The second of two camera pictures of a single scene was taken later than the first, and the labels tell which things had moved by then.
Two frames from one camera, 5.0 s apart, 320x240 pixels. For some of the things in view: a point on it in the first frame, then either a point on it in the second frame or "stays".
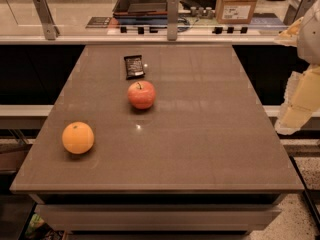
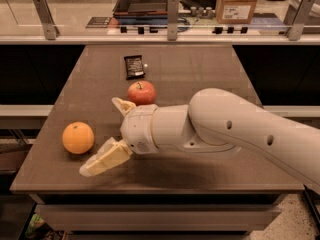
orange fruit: x=78 y=138 stays
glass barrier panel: x=140 y=10 stays
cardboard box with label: x=237 y=3 stays
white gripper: x=310 y=39 -> x=137 y=129
